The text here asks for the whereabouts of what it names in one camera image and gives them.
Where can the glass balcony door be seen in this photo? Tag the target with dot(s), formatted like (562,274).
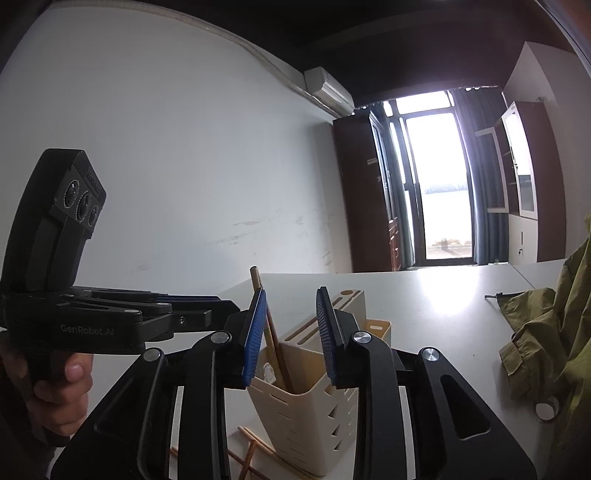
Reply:
(438,184)

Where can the olive green jacket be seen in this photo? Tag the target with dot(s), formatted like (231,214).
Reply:
(554,332)

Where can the cream plastic utensil holder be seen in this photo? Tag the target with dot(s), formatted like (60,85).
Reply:
(300,415)

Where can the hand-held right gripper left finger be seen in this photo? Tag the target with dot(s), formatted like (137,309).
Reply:
(254,337)

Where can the brown glass-door bookcase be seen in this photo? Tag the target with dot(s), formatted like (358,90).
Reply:
(549,184)

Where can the tape roll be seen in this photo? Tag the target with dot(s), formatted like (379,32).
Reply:
(538,410)

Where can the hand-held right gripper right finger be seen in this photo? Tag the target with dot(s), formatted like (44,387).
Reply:
(325,337)

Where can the brown wooden cabinet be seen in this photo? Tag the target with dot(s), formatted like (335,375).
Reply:
(360,194)

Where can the person's left hand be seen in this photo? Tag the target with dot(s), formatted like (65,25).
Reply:
(64,397)

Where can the wooden chopstick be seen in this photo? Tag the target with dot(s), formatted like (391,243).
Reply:
(244,465)
(248,461)
(256,441)
(279,355)

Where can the white wall conduit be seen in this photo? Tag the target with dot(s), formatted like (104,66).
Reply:
(244,42)

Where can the wide grey curtain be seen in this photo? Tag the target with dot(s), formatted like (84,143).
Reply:
(485,184)

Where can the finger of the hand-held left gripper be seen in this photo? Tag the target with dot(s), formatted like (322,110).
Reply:
(194,299)
(203,318)

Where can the white air conditioner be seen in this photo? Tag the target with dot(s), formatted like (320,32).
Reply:
(325,87)

